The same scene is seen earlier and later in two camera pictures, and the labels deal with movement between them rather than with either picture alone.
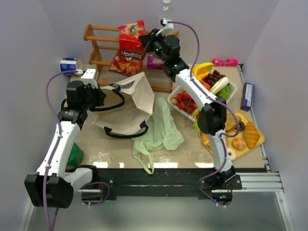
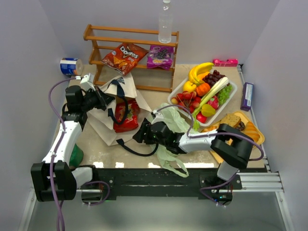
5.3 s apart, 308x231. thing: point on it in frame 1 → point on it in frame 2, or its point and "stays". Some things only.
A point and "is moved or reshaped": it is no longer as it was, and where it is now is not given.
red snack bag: (129, 34) → (131, 121)
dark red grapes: (211, 79) stays
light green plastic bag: (162, 132) is moved or reshaped
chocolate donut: (241, 126) stays
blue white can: (69, 64) stays
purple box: (247, 96) stays
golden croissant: (251, 135) stays
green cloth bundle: (76, 156) stays
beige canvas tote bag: (126, 108) is moved or reshaped
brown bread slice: (230, 122) stays
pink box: (229, 62) stays
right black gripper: (147, 40) → (145, 133)
